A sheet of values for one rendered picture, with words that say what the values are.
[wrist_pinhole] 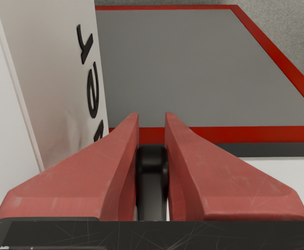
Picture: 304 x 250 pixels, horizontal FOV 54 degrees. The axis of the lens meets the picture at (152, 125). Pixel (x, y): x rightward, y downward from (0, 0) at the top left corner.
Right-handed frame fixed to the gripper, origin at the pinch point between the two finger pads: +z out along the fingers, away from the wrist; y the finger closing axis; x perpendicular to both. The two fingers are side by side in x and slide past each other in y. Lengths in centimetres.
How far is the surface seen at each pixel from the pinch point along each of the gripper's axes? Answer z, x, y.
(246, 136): 18.3, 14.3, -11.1
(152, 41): 51, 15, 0
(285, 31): 89, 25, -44
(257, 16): 89, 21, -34
